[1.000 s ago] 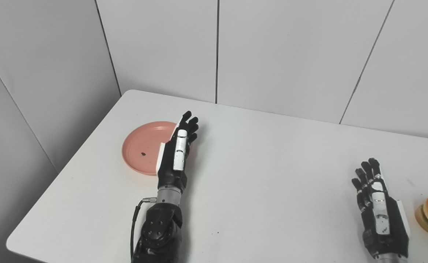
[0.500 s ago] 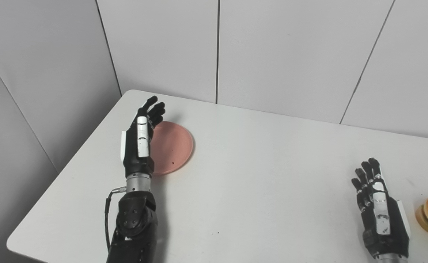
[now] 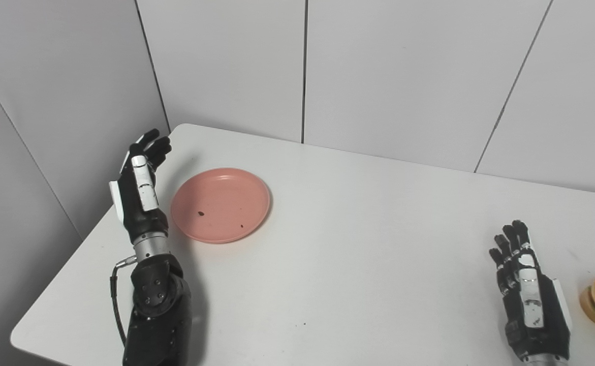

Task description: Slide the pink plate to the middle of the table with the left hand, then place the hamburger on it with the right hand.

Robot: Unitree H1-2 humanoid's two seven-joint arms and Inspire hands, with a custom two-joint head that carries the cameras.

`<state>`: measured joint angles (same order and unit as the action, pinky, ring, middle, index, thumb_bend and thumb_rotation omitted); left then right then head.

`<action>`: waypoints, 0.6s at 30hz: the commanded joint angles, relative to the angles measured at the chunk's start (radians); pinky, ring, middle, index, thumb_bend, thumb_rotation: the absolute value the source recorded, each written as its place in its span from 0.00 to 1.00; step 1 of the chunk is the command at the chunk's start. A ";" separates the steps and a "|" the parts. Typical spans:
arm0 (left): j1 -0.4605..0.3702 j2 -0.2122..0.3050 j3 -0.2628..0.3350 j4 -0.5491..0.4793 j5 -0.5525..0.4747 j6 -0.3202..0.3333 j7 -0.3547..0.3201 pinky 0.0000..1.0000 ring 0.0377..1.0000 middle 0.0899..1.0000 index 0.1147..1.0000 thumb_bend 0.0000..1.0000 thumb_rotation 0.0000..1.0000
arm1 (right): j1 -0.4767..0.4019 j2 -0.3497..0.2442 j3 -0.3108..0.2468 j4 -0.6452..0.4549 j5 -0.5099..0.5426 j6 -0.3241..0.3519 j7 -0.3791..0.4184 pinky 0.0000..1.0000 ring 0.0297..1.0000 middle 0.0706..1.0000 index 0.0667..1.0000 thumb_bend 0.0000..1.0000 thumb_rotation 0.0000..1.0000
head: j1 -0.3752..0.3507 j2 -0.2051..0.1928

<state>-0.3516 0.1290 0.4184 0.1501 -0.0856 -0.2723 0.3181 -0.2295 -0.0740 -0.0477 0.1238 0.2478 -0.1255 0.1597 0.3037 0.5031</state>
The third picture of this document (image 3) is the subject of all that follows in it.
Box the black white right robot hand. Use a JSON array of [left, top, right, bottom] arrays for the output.
[[489, 220, 573, 362]]

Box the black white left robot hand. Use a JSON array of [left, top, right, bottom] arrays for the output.
[[108, 129, 172, 245]]

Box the pink plate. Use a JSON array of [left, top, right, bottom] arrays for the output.
[[170, 168, 271, 245]]

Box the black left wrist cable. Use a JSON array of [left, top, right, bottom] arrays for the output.
[[109, 255, 138, 347]]

